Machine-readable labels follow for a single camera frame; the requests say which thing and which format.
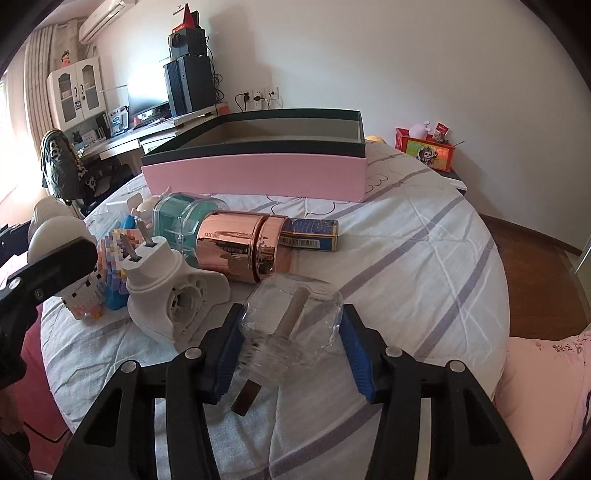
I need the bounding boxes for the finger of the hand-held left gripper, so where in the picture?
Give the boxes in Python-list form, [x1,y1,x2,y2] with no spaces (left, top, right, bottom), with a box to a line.
[0,237,99,324]
[0,222,23,260]

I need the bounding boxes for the office chair with black jacket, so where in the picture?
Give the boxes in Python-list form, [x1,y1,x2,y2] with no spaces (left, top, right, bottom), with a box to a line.
[39,129,136,219]

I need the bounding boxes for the bright pink blanket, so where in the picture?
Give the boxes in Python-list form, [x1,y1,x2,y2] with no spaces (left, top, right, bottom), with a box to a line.
[21,299,75,435]

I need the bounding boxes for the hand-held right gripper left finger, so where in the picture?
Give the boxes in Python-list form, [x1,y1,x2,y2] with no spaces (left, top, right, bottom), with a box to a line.
[53,302,245,480]

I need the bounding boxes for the computer monitor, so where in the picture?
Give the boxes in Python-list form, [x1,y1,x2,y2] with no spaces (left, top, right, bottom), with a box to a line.
[127,62,171,123]

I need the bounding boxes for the clear glass bottle with wick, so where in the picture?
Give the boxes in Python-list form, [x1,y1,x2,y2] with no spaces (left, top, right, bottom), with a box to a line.
[231,272,345,416]

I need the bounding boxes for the white rounded figurine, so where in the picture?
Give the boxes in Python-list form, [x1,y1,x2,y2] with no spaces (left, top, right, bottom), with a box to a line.
[28,196,96,265]

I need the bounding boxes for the white desk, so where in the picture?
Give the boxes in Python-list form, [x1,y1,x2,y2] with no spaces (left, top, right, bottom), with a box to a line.
[69,104,223,163]

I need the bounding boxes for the blue white card stand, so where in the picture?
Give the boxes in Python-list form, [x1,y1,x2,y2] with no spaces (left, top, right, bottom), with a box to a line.
[108,106,130,137]

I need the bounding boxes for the white glass door cabinet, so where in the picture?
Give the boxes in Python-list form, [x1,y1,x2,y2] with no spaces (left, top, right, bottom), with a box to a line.
[46,58,107,136]

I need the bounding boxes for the striped curtain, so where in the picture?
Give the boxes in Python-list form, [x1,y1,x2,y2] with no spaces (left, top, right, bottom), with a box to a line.
[22,23,62,155]

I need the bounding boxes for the black speaker box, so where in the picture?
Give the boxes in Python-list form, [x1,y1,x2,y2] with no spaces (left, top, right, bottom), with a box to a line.
[168,25,208,59]

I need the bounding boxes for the pale pink floral quilt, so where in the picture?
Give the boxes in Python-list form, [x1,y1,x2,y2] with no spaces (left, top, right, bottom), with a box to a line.
[490,323,591,480]

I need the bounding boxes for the white air conditioner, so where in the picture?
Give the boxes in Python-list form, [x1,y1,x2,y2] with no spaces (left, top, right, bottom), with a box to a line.
[78,0,139,45]

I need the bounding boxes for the white plug-in heater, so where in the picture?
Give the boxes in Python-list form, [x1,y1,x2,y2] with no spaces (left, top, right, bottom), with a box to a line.
[119,219,232,355]

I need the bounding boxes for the wall sockets with plugs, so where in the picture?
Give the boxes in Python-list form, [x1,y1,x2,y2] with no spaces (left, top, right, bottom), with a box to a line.
[235,85,282,112]

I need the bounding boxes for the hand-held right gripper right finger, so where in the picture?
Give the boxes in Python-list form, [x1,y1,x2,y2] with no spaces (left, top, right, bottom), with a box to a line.
[341,304,550,480]

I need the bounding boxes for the red printed gift box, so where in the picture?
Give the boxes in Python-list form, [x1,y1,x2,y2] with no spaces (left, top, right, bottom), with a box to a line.
[394,127,456,174]

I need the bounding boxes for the white building block figure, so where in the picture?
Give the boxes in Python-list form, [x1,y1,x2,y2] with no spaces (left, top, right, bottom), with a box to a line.
[61,265,106,322]

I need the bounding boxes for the teal clear tape dispenser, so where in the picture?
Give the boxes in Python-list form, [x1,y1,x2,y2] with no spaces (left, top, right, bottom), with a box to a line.
[152,191,230,266]

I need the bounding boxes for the colourful building block figure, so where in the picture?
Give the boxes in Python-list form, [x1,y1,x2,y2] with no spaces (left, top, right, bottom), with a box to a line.
[97,225,140,311]

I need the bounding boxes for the red triangular item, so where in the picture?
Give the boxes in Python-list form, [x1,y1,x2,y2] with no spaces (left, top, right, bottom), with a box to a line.
[172,4,202,31]

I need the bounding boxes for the small baby doll figure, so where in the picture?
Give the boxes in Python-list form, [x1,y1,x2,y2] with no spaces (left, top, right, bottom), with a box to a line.
[126,193,160,230]

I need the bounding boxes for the pink box with dark rim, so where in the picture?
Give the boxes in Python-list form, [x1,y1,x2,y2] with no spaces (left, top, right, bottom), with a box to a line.
[141,109,368,204]

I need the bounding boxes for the black computer tower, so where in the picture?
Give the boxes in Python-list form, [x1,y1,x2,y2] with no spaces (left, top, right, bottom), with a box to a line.
[163,55,218,116]

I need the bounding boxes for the blue printed small carton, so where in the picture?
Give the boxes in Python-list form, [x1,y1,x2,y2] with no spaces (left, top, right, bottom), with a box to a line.
[281,218,340,253]

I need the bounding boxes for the rose gold metal can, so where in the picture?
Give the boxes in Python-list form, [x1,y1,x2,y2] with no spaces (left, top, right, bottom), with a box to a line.
[194,210,293,285]

